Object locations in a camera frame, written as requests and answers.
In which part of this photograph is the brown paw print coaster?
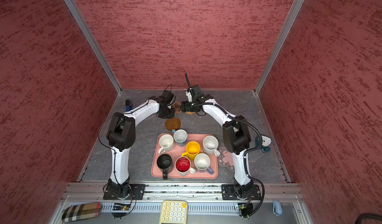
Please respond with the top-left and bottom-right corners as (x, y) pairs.
(173, 101), (182, 114)

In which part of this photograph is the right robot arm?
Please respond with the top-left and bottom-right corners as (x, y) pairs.
(181, 99), (253, 197)

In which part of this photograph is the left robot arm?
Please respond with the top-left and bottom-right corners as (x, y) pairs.
(106, 95), (175, 199)

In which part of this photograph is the dark brown round coaster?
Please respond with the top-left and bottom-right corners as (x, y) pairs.
(165, 117), (181, 131)

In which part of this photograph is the pink flower coaster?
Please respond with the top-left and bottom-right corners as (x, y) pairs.
(218, 147), (235, 172)

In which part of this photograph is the light blue patterned mug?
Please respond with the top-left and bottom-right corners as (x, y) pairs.
(172, 129), (188, 147)

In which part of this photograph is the white mug back left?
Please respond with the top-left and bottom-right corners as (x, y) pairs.
(158, 134), (174, 154)

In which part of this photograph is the blue lighter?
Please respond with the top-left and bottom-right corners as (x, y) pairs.
(125, 100), (133, 112)

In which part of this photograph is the white mug back right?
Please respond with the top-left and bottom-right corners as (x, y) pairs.
(203, 135), (221, 157)

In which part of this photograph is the yellow mug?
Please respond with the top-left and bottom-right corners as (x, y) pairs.
(181, 141), (201, 160)

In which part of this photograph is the black mug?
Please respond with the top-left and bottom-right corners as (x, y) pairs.
(156, 154), (174, 180)

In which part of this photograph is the pink plastic tray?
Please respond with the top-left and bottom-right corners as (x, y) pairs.
(151, 133), (218, 179)

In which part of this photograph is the red interior white mug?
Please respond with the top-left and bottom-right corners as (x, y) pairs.
(175, 156), (197, 177)

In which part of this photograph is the small green alarm clock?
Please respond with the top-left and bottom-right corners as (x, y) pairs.
(260, 136), (272, 153)

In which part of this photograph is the yellow calculator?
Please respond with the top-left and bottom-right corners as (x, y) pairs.
(159, 200), (188, 224)

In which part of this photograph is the plaid glasses case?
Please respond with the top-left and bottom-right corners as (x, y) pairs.
(62, 203), (101, 223)

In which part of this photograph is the light blue small device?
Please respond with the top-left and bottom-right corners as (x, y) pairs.
(273, 200), (283, 216)

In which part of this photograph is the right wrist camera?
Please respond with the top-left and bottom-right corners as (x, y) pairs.
(186, 85), (204, 103)

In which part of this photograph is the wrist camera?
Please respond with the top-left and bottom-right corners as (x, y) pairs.
(186, 85), (204, 103)
(160, 90), (176, 106)

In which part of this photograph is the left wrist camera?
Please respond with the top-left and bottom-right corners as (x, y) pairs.
(160, 90), (176, 106)

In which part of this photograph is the black corrugated cable hose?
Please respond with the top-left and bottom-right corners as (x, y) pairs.
(184, 72), (266, 217)

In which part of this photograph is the white mug purple handle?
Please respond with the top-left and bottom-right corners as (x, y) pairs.
(194, 153), (214, 175)

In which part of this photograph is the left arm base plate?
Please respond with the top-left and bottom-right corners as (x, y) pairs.
(103, 184), (146, 201)

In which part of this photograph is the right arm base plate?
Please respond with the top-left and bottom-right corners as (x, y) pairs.
(221, 184), (261, 201)

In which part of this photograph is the aluminium front rail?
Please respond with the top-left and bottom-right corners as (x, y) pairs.
(61, 182), (304, 203)

